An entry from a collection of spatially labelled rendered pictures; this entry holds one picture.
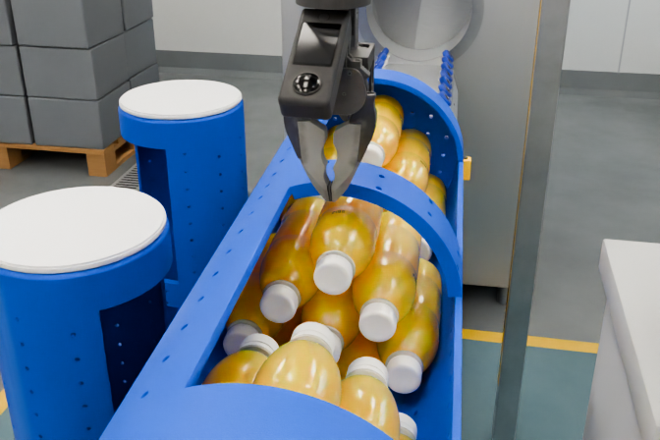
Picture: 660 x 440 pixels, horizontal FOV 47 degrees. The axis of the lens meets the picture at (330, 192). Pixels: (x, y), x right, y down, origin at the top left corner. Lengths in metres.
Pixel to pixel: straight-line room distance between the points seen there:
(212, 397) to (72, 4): 3.48
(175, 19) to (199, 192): 4.29
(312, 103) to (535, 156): 1.27
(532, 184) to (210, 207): 0.77
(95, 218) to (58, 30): 2.81
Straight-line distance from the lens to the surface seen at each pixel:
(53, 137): 4.20
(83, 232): 1.20
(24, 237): 1.21
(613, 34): 5.61
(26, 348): 1.20
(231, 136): 1.74
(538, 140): 1.87
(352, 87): 0.73
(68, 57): 4.01
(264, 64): 5.80
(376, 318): 0.80
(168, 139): 1.69
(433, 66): 2.47
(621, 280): 0.85
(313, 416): 0.51
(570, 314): 2.97
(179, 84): 1.90
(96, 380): 1.21
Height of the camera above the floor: 1.56
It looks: 24 degrees down
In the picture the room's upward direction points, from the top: straight up
